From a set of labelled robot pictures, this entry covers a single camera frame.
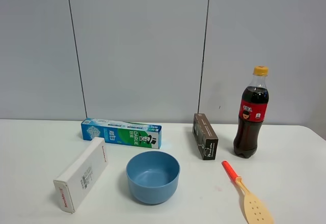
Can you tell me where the cola bottle yellow cap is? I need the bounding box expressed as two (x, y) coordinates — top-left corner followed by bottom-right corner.
(233, 66), (269, 158)

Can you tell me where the blue green toothpaste box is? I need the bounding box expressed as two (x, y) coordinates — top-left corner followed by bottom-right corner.
(81, 118), (161, 149)

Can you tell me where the dark brown rectangular box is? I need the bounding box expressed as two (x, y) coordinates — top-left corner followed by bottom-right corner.
(193, 114), (219, 160)

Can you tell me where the blue plastic bowl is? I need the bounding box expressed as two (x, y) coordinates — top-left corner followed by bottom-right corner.
(126, 151), (180, 205)

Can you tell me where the white rectangular box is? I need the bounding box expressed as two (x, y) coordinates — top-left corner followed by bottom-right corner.
(53, 137), (108, 213)

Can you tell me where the slotted spatula red handle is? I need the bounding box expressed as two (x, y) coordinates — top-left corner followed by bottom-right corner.
(222, 160), (274, 224)

